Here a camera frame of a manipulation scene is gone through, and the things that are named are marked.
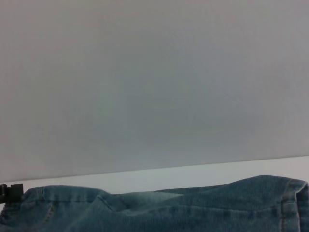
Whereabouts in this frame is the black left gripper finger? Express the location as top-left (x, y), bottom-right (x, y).
top-left (0, 183), bottom-right (24, 204)

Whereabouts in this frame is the blue denim shorts basketball print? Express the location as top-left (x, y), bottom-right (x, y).
top-left (0, 174), bottom-right (309, 232)

